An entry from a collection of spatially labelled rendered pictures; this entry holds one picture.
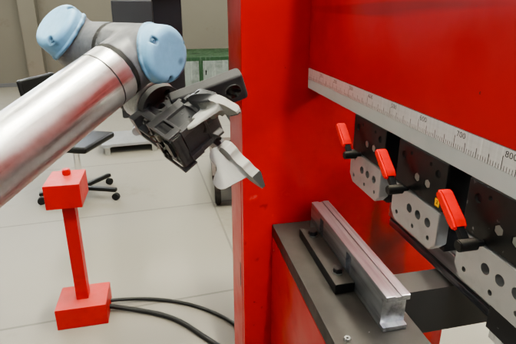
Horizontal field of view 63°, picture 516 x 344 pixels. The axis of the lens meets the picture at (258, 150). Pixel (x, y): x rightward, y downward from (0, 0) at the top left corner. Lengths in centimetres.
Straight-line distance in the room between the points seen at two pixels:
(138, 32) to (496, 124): 49
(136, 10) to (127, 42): 82
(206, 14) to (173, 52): 943
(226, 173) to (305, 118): 78
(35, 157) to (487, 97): 57
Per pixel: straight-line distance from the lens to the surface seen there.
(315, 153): 142
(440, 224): 79
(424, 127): 79
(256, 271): 156
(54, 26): 67
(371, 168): 97
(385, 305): 107
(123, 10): 139
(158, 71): 55
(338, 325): 109
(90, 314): 251
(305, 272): 124
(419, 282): 127
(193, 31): 996
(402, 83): 85
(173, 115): 60
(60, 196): 218
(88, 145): 362
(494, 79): 66
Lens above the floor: 158
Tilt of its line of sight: 19 degrees down
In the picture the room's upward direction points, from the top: straight up
